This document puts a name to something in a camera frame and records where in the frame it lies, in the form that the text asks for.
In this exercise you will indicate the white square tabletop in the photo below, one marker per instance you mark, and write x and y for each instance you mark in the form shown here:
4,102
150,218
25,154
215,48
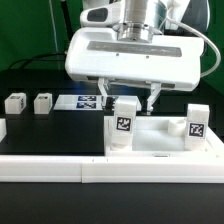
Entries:
151,139

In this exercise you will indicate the white fence bar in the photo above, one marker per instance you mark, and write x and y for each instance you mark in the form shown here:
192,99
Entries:
110,169
3,129

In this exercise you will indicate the white sheet with markers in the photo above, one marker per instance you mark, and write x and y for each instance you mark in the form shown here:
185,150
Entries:
86,102

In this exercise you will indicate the white front fence bar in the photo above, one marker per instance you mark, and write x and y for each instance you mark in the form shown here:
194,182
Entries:
110,169

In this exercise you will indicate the white left fence bar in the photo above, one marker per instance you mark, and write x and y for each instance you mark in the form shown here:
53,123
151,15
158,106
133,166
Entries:
3,129

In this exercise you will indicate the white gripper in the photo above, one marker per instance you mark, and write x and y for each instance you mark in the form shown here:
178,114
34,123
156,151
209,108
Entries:
170,61

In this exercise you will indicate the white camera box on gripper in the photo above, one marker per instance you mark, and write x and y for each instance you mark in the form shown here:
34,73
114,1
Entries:
106,16

